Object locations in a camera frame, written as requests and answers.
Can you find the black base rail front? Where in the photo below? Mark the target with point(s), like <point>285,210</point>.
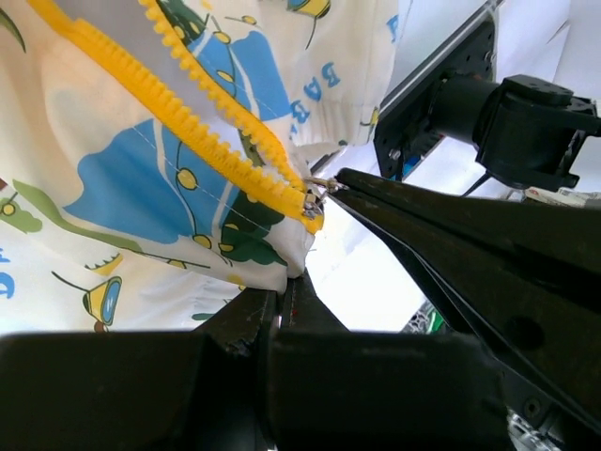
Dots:
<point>441,38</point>

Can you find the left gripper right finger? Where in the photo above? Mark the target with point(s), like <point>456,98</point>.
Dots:
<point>328,388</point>

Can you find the cream dinosaur print yellow-hood jacket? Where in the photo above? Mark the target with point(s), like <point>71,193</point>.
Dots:
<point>153,153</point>

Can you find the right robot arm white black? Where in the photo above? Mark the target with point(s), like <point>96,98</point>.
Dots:
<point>526,132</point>

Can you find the metal zipper slider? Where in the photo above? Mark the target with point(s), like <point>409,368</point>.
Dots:
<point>317,190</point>

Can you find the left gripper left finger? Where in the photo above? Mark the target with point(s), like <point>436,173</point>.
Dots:
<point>138,390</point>

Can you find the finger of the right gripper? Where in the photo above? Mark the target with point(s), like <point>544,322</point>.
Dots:
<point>524,278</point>

